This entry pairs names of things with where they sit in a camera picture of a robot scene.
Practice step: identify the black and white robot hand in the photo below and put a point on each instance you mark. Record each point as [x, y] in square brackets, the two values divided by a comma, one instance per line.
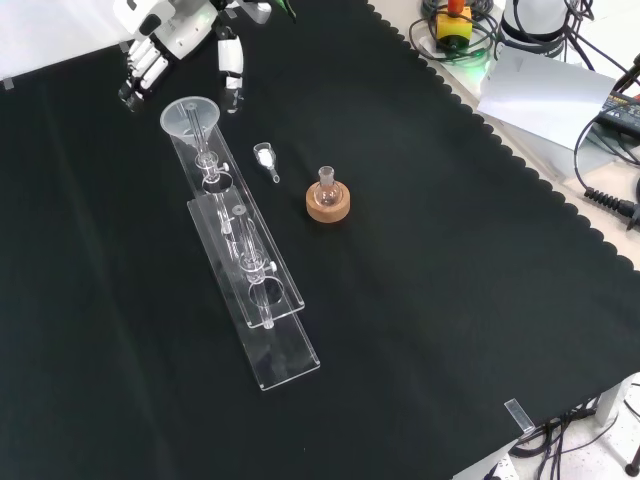
[175, 30]

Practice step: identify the translucent plastic funnel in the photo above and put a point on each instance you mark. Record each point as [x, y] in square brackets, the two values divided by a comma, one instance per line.
[175, 120]

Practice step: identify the glass weighing funnel with powder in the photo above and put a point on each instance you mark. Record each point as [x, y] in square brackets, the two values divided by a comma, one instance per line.
[264, 157]

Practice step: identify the clear acrylic funnel stand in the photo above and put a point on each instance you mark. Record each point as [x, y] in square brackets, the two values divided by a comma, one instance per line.
[280, 350]

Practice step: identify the clear cloth clip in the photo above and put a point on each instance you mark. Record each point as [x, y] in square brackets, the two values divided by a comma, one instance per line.
[7, 83]
[520, 416]

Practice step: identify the glass round-bottom flask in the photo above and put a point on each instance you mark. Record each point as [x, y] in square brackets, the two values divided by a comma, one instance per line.
[327, 192]

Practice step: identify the yellow stop button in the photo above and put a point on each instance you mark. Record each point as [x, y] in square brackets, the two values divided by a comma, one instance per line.
[454, 27]

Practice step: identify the black bench cloth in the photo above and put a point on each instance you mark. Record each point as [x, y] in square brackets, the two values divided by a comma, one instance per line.
[450, 250]

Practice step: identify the pale board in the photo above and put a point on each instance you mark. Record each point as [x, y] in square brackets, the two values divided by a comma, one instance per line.
[540, 95]

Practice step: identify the black power adapter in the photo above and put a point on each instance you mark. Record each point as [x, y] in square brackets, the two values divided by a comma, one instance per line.
[622, 112]

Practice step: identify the white power strip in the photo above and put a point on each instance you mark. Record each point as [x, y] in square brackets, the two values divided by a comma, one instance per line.
[502, 467]

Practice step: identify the white table leg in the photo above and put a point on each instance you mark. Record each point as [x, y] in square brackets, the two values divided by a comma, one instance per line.
[612, 400]

